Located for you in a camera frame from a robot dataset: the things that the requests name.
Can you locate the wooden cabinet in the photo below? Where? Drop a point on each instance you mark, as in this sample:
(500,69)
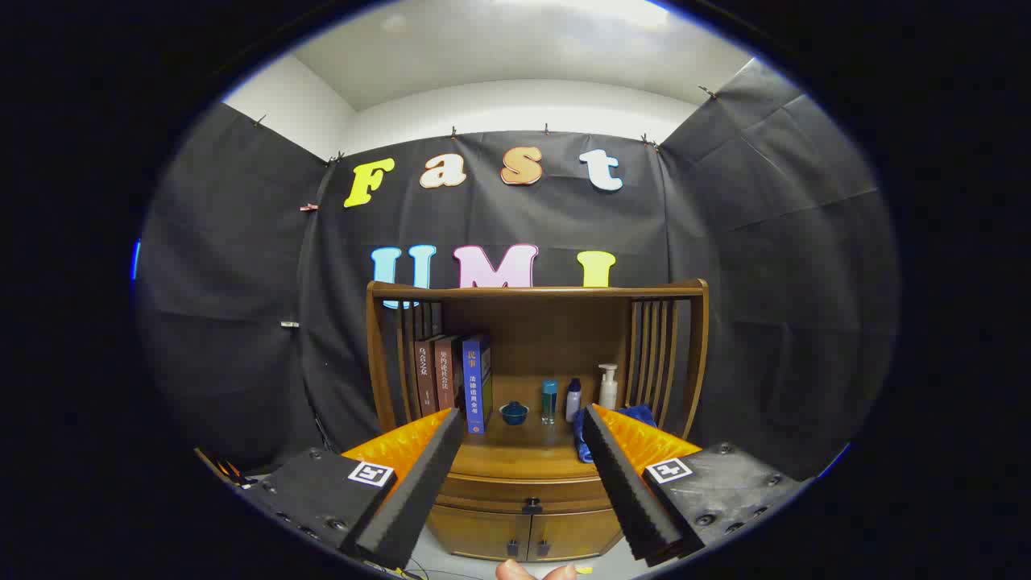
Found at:
(548,338)

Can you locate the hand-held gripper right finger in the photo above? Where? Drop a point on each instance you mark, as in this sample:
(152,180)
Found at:
(624,483)

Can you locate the blue folded towel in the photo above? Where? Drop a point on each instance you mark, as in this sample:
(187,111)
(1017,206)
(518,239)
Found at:
(581,439)

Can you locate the teal glass bottle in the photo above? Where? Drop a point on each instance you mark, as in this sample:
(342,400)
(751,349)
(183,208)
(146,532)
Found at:
(548,403)

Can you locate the wooden drawer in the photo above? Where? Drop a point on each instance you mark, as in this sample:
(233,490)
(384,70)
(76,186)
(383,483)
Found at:
(491,491)

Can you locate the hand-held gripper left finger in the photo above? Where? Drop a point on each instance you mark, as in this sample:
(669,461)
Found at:
(419,483)

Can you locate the blue book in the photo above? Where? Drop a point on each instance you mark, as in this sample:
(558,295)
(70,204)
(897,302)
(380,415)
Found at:
(475,387)

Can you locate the black backdrop cloth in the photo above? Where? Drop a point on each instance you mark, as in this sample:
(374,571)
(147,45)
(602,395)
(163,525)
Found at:
(242,322)

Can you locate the white bottle blue cap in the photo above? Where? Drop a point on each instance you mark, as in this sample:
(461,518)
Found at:
(573,403)

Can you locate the wooden cabinet door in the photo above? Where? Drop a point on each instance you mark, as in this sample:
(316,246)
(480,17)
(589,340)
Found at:
(576,536)
(475,536)

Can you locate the wooden countertop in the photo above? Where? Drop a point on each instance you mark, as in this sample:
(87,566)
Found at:
(523,455)

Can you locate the blue lidded tea cup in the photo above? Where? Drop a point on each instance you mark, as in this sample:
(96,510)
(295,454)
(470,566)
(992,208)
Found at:
(514,414)

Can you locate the white pump bottle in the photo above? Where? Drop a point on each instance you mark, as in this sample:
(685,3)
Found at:
(608,393)

